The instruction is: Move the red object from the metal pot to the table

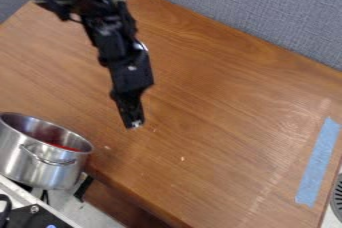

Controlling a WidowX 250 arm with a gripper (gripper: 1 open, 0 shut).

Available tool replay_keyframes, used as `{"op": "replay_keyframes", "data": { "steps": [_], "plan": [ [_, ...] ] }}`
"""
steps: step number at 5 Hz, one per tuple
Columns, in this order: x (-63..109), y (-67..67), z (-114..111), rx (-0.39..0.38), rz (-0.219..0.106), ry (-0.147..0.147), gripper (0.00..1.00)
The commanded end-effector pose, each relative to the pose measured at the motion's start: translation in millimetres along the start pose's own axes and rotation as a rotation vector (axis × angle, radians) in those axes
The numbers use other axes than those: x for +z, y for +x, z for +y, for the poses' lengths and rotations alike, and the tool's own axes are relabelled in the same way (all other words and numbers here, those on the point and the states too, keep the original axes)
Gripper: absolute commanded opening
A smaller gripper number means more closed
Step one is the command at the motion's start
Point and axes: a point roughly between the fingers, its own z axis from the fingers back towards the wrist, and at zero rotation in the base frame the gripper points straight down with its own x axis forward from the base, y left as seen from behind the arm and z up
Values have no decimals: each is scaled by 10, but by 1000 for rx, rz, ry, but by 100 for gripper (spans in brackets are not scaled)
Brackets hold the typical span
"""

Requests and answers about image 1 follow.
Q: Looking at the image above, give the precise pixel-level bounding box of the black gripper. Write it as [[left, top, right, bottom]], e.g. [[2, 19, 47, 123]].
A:
[[106, 50, 153, 129]]

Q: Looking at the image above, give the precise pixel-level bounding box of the stainless steel pot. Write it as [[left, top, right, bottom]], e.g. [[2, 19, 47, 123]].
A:
[[0, 112, 93, 190]]

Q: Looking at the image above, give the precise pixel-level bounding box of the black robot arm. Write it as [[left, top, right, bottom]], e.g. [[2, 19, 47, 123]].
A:
[[31, 0, 153, 129]]

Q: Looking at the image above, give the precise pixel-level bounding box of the red block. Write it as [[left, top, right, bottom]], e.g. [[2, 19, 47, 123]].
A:
[[46, 142, 81, 152]]

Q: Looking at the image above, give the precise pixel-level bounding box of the blue tape strip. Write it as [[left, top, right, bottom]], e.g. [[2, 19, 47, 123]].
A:
[[295, 117, 342, 208]]

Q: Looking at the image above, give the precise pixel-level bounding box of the black table leg bracket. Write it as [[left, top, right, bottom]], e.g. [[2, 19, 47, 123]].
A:
[[73, 176, 93, 202]]

